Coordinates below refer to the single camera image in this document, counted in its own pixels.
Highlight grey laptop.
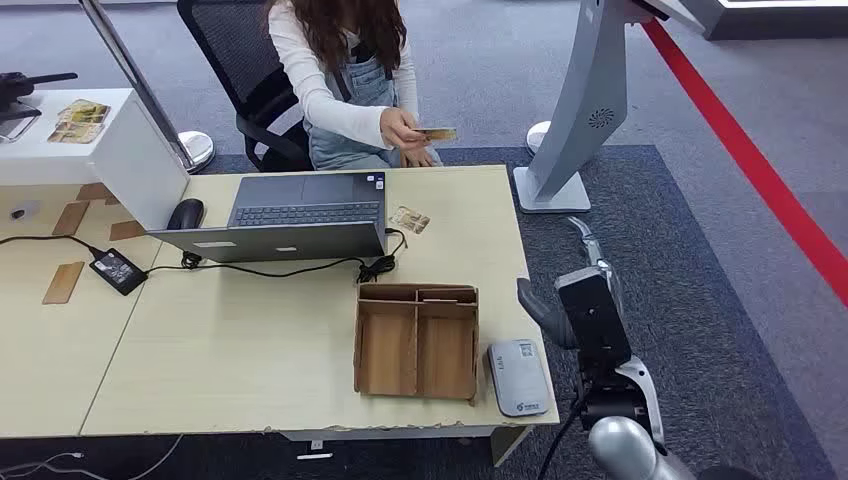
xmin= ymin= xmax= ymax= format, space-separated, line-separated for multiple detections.
xmin=146 ymin=172 xmax=389 ymax=264

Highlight grey kiosk stand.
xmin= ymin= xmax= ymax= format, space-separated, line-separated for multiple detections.
xmin=513 ymin=0 xmax=707 ymax=215

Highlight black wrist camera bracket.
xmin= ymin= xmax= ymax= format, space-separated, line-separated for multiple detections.
xmin=555 ymin=266 xmax=634 ymax=372

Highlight person's right hand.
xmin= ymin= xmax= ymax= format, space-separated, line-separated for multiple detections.
xmin=379 ymin=107 xmax=432 ymax=150

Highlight brown patterned card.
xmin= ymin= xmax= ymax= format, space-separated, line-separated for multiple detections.
xmin=388 ymin=205 xmax=432 ymax=236

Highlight white stanchion base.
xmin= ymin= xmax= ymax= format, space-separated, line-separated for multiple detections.
xmin=526 ymin=120 xmax=552 ymax=157

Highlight grey desk support frame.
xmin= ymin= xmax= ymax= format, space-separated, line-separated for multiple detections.
xmin=281 ymin=425 xmax=535 ymax=468

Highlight black computer mouse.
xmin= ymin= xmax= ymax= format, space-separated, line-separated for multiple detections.
xmin=166 ymin=197 xmax=207 ymax=231

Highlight white floor cable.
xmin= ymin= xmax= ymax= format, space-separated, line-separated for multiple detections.
xmin=0 ymin=433 xmax=185 ymax=480

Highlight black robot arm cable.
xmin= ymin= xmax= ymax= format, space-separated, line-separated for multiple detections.
xmin=536 ymin=392 xmax=588 ymax=480

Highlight chrome stanchion post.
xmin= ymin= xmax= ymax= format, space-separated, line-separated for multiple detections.
xmin=78 ymin=0 xmax=217 ymax=175

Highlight black laptop power cable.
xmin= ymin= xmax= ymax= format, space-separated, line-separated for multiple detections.
xmin=145 ymin=227 xmax=409 ymax=285

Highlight red barrier belt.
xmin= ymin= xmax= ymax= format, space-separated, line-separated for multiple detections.
xmin=641 ymin=18 xmax=848 ymax=309

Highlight black handheld device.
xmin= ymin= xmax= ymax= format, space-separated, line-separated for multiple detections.
xmin=0 ymin=71 xmax=79 ymax=124

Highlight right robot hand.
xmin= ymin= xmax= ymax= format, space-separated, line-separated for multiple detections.
xmin=516 ymin=217 xmax=624 ymax=350

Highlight black power adapter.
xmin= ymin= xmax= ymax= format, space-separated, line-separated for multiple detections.
xmin=89 ymin=248 xmax=149 ymax=297

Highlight black mesh office chair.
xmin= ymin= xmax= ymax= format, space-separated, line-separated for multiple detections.
xmin=177 ymin=0 xmax=316 ymax=174

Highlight white counter box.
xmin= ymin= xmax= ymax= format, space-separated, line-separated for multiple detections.
xmin=0 ymin=87 xmax=192 ymax=231

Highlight wooden divided tray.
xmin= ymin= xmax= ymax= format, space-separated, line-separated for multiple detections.
xmin=352 ymin=283 xmax=480 ymax=407

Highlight dark blue rug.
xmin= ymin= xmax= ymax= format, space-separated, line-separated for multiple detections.
xmin=0 ymin=144 xmax=839 ymax=480

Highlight person's left hand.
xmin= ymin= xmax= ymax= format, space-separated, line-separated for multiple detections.
xmin=400 ymin=142 xmax=439 ymax=169

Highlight black mains cord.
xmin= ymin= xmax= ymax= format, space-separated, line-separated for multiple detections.
xmin=0 ymin=233 xmax=107 ymax=260

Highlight person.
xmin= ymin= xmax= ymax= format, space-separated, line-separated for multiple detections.
xmin=266 ymin=0 xmax=458 ymax=172

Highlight dark display platform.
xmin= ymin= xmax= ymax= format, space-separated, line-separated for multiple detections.
xmin=678 ymin=0 xmax=848 ymax=42

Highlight clear acrylic stand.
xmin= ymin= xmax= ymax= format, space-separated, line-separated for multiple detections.
xmin=0 ymin=102 xmax=42 ymax=144

